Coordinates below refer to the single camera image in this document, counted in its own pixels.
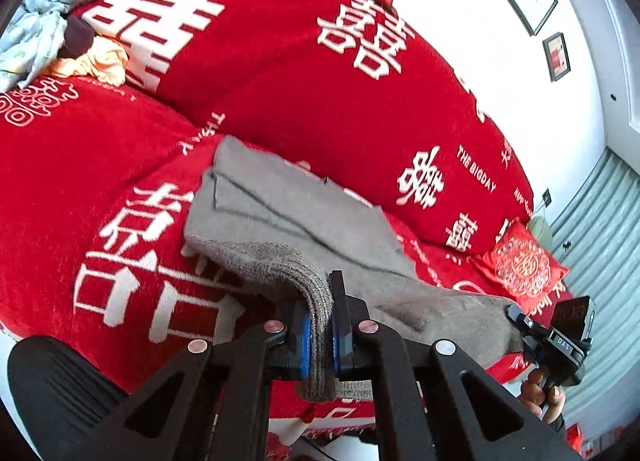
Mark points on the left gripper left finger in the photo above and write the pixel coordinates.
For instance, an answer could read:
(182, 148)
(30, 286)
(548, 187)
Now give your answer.
(211, 402)

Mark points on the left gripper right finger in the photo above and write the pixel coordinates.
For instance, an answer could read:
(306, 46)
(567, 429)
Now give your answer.
(433, 402)

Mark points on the grey knit sweater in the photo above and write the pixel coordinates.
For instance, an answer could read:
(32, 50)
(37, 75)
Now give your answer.
(283, 230)

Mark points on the right hand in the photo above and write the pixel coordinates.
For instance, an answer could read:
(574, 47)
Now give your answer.
(546, 404)

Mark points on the red embroidered cushion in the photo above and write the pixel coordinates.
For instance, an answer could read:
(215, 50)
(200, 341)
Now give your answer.
(519, 268)

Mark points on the grey-green curtain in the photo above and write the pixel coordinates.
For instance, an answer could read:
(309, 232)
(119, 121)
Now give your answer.
(597, 238)

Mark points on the black ribbed object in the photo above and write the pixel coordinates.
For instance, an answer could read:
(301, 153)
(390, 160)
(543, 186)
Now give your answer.
(59, 395)

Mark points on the small framed picture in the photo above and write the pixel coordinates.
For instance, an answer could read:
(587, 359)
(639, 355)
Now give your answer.
(557, 57)

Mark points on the pale orange garment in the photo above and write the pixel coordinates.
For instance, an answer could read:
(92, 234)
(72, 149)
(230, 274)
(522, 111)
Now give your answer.
(106, 61)

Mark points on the red wedding bed cover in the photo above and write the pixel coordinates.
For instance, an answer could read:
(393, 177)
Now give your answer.
(336, 112)

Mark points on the dark purple garment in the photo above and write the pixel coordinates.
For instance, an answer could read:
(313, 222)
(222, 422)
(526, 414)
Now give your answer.
(78, 38)

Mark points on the light blue floral quilt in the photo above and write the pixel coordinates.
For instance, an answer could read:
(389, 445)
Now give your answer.
(32, 39)

